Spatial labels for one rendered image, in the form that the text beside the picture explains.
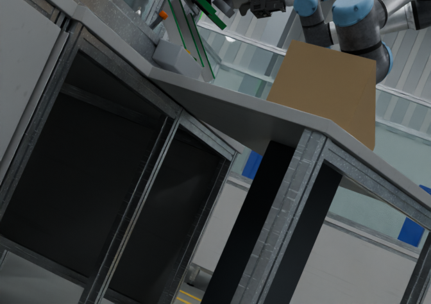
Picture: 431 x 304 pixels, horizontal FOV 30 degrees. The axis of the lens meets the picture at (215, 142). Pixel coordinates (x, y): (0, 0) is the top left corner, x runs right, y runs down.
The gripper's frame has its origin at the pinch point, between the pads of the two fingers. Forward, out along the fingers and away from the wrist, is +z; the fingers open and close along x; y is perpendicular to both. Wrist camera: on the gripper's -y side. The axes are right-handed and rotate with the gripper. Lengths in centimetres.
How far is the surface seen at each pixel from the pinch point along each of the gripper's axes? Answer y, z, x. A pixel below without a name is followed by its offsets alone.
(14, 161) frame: 83, 1, -114
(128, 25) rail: 42, -5, -81
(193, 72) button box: 43, -6, -45
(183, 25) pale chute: 11.7, 12.9, -10.7
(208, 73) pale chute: 24.5, 9.6, 3.9
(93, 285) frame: 101, 24, -43
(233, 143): 47, 6, 17
